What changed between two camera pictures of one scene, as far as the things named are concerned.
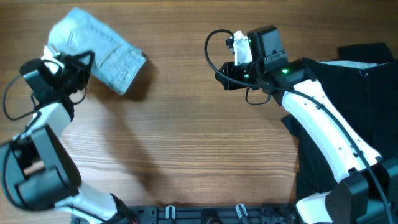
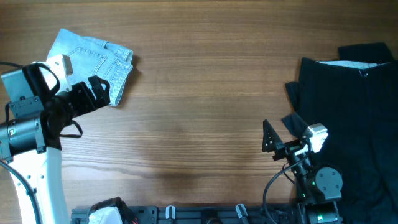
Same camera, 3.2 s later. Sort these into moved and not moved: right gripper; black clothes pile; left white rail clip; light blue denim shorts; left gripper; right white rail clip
Moved: light blue denim shorts; left gripper; right gripper
Not moved: right white rail clip; left white rail clip; black clothes pile
